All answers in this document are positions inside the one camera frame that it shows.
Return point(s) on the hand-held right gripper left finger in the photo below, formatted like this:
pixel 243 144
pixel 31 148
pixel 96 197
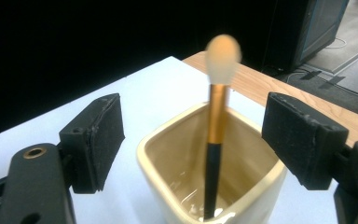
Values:
pixel 99 140

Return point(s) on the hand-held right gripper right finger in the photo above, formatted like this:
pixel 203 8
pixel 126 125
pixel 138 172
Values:
pixel 301 140

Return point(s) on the cream square ceramic cup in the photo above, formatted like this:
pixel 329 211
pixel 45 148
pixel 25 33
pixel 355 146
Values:
pixel 251 174

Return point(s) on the black tape strip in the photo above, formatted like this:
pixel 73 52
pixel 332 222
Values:
pixel 310 75

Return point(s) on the white table mat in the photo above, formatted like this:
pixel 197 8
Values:
pixel 155 93

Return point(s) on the black curtain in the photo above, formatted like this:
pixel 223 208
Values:
pixel 105 37

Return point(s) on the dark cabinet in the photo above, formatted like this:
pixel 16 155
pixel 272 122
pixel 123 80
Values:
pixel 304 31

